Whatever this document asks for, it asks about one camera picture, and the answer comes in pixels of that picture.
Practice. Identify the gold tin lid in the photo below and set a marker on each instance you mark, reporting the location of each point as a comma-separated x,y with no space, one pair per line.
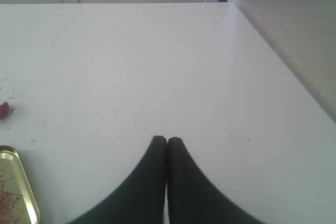
18,203

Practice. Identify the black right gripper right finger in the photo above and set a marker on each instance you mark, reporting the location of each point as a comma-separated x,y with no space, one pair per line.
192,198

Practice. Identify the red stamp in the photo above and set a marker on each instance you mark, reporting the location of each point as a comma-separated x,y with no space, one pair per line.
4,110

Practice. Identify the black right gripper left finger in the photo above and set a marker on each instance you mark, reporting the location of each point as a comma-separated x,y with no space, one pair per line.
140,198

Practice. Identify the beige side table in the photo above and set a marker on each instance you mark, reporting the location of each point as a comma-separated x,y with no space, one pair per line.
302,34

